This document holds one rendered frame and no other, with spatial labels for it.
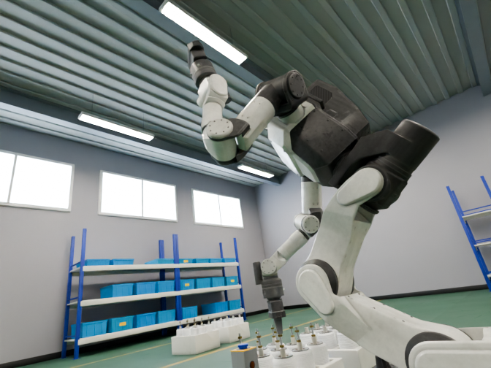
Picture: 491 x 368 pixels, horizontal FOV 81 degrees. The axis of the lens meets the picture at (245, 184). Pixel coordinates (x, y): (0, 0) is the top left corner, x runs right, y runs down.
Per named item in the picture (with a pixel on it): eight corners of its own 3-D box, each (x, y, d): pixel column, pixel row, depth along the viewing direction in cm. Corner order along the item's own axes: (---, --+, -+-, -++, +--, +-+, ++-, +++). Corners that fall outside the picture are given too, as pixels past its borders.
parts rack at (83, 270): (247, 319, 673) (237, 237, 744) (73, 359, 413) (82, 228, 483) (229, 320, 712) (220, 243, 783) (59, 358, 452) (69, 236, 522)
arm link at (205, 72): (187, 87, 106) (196, 109, 102) (199, 63, 99) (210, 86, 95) (212, 92, 114) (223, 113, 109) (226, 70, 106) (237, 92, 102)
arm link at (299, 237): (287, 255, 133) (317, 226, 135) (294, 260, 122) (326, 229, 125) (272, 238, 132) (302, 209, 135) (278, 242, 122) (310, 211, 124)
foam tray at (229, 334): (250, 336, 377) (248, 321, 383) (229, 343, 348) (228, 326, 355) (229, 337, 399) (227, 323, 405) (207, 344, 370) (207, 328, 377)
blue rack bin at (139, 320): (123, 329, 523) (123, 317, 530) (142, 326, 550) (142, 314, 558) (136, 328, 493) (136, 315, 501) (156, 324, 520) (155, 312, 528)
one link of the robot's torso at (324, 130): (390, 157, 110) (324, 119, 133) (384, 93, 84) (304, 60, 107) (334, 209, 110) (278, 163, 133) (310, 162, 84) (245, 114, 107)
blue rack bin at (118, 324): (98, 334, 491) (99, 320, 499) (120, 329, 519) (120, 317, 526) (111, 333, 462) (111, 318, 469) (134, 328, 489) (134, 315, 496)
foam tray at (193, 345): (220, 346, 335) (218, 329, 342) (196, 354, 305) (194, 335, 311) (196, 347, 355) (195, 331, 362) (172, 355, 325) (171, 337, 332)
